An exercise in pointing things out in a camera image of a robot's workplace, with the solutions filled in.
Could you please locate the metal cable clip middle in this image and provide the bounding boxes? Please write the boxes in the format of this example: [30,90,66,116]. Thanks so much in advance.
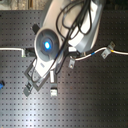
[68,58,75,69]

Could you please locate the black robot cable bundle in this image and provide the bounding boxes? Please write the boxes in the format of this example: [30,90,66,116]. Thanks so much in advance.
[55,0,95,49]

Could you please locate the white cable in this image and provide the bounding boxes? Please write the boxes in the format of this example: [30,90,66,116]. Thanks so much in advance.
[74,46,128,62]

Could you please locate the black frame gripper body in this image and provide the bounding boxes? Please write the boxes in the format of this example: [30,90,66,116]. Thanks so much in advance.
[23,59,56,97]

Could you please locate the metal cable clip lower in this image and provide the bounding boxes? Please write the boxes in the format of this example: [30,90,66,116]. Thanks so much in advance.
[50,87,58,97]

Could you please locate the metal cable clip far right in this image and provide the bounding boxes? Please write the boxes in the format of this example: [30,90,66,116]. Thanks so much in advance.
[108,41,115,49]

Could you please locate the metal cable clip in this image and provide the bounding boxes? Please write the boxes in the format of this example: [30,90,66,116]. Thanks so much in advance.
[102,48,111,59]
[50,87,58,97]
[108,41,115,49]
[68,58,75,69]

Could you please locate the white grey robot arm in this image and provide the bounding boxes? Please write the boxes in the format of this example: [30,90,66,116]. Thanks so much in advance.
[24,0,106,96]

